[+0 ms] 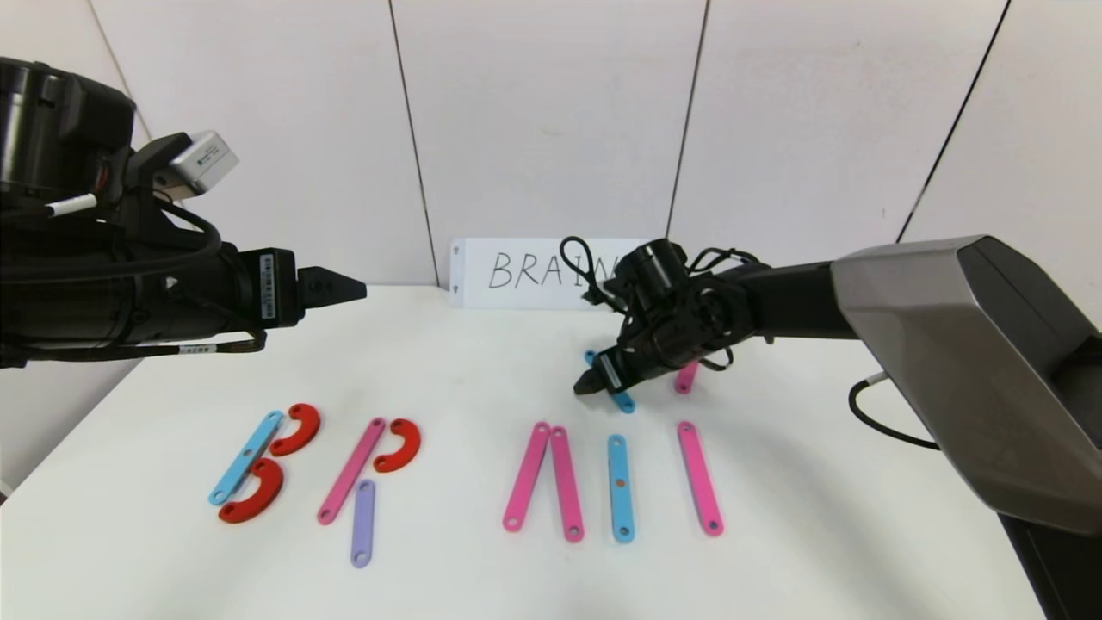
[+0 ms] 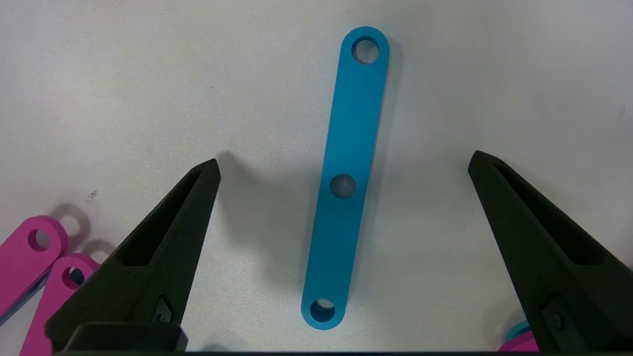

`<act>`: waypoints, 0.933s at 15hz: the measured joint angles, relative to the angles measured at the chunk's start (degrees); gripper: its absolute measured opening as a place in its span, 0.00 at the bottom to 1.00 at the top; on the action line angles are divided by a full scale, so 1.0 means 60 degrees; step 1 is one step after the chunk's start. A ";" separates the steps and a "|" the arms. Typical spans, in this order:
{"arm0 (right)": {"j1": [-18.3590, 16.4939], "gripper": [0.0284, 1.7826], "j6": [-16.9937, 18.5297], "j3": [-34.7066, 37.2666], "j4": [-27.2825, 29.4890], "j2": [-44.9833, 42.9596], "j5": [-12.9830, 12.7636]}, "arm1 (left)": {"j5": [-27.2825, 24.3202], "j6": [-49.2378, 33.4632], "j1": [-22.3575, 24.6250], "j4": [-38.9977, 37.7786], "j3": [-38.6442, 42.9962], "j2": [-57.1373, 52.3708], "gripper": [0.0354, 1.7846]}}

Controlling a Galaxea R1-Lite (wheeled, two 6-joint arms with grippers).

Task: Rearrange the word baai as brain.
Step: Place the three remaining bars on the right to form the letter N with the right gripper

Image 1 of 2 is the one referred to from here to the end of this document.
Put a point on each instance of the short pink bar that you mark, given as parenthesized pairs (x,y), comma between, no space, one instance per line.
(684,381)

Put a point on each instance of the white sign card reading BRAIN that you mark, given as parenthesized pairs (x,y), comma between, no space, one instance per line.
(516,295)

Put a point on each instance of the large red arc piece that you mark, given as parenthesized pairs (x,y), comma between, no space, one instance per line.
(270,497)

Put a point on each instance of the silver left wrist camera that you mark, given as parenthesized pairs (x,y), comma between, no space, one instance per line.
(202,159)

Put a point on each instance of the medium red arc piece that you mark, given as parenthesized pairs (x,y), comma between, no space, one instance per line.
(308,426)

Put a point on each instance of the short purple bar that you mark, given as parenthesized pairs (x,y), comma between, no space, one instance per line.
(363,525)

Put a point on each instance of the short blue bar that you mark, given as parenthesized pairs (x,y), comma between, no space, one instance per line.
(624,402)

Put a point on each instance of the long plain blue bar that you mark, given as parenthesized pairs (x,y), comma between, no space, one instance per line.
(245,458)

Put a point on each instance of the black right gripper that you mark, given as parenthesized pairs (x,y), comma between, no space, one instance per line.
(608,371)

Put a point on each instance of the black and orange left arm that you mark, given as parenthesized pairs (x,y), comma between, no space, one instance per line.
(77,267)

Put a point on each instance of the long pink bar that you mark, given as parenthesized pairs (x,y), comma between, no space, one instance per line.
(566,482)
(699,478)
(526,476)
(351,472)

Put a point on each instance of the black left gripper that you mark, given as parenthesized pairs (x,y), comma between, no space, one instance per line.
(274,287)

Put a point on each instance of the long blue bar orange dot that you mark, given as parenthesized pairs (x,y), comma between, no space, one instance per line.
(621,508)

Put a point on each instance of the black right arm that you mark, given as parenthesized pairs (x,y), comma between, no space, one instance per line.
(947,344)

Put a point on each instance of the small red arc piece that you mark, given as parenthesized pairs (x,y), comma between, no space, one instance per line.
(409,443)

